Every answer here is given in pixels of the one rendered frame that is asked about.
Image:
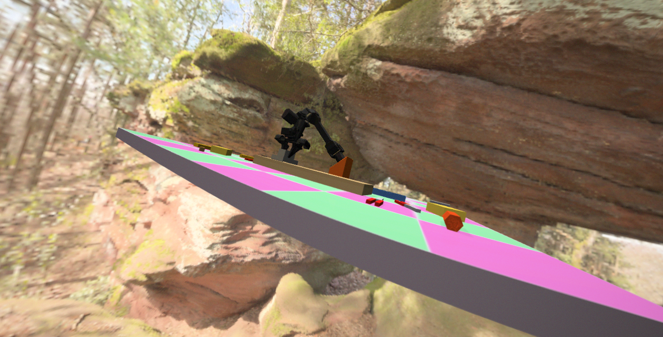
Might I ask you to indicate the tan wooden panel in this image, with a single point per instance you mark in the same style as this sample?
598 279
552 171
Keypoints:
316 176

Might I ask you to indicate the blue rectangular tray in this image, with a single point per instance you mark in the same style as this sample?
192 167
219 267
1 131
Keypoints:
389 195

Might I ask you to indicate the orange-handled awl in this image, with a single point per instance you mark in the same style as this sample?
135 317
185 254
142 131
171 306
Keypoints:
452 221

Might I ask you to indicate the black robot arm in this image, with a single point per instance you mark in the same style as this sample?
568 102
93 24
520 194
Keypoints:
298 120

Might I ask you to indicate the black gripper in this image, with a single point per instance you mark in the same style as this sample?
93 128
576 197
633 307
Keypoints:
297 142

